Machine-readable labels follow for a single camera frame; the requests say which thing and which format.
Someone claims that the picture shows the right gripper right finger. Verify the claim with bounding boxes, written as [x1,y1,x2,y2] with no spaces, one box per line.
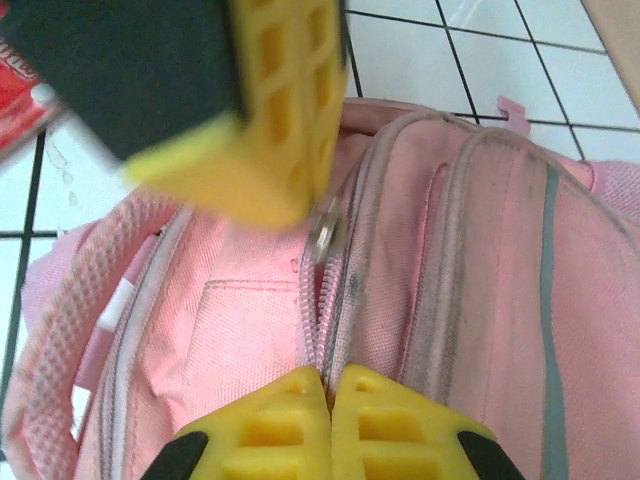
[331,363,526,480]

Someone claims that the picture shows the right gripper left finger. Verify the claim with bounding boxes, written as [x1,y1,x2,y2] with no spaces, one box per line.
[144,364,334,480]

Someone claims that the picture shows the red tissue packet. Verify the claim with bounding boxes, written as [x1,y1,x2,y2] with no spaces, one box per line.
[0,27,64,151]

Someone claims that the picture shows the pink backpack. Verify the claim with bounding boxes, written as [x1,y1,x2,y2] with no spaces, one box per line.
[0,97,640,480]

